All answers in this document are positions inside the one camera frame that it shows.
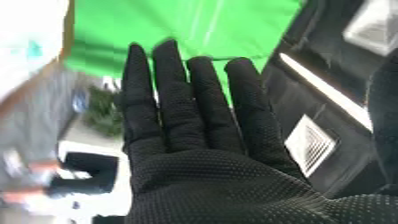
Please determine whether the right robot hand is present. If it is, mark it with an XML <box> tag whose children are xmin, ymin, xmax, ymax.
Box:
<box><xmin>118</xmin><ymin>38</ymin><xmax>398</xmax><ymax>224</ymax></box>

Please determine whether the person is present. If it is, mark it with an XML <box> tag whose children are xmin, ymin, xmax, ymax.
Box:
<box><xmin>0</xmin><ymin>66</ymin><xmax>121</xmax><ymax>209</ymax></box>

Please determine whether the blue flower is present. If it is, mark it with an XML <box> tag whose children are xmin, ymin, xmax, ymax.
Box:
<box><xmin>23</xmin><ymin>39</ymin><xmax>46</xmax><ymax>63</ymax></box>

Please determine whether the white sheet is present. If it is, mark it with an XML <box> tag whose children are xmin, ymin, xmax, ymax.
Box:
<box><xmin>0</xmin><ymin>0</ymin><xmax>71</xmax><ymax>101</ymax></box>

